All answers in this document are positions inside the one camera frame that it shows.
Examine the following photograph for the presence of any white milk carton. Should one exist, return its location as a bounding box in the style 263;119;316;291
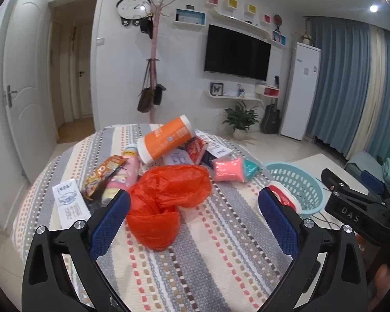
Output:
53;178;91;229

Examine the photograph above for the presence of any teal packet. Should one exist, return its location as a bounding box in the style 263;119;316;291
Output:
243;159;261;182

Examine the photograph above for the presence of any pink packet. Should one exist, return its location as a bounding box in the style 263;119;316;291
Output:
213;157;245;183

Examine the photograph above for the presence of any red plastic bag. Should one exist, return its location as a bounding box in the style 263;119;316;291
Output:
126;165;212;251

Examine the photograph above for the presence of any pink cow drink bottle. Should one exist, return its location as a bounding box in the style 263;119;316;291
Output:
101;144;140;206

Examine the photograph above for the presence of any orange panda snack bag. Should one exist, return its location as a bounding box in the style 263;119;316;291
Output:
81;155;126;201

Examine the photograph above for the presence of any red blue card box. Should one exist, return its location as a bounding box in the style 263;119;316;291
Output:
184;136;208;165

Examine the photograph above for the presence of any orange white canister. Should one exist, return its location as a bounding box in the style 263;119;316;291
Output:
137;115;195;164

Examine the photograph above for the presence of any person's right hand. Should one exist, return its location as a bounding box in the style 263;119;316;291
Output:
368;264;390;311

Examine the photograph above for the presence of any light blue laundry basket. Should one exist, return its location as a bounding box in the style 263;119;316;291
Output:
264;162;326;217

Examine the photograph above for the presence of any red white tape roll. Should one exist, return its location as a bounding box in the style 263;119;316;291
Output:
268;181;303;214

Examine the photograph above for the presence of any black guitar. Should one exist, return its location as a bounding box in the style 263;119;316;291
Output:
260;102;280;134

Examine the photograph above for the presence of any blue curtain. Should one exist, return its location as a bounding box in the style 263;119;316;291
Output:
306;17;390;160

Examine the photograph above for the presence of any white refrigerator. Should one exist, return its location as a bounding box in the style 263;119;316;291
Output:
279;42;321;141

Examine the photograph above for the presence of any potted green plant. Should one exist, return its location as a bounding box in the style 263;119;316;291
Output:
223;101;259;141

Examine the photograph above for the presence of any white blue milk box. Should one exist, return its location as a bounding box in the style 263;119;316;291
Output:
196;130;232;161

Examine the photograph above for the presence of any framed butterfly picture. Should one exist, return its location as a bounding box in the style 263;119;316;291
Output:
210;82;224;96

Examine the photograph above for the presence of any purple white packet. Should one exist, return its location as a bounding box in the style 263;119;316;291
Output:
163;149;194;166

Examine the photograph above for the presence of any black hanging pouch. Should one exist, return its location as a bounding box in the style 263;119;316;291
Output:
153;83;167;106

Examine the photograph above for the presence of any brown hanging handbag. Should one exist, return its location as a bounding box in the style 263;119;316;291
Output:
137;59;153;113

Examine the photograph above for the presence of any pink coat rack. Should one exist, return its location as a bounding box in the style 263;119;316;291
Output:
145;0;183;124

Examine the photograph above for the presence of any white open door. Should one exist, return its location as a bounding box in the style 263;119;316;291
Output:
3;0;56;183

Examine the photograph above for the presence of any white red wall cubby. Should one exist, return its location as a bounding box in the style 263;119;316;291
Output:
255;84;279;98

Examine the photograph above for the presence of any white wall shelf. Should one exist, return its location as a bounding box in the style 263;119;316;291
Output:
204;90;263;105

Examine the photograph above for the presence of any black wall television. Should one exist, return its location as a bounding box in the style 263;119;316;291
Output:
204;25;271;81

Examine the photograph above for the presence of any blue white wall box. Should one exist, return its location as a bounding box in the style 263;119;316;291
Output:
174;9;206;28

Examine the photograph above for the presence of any panda wall clock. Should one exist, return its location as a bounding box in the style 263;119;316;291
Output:
116;0;153;27

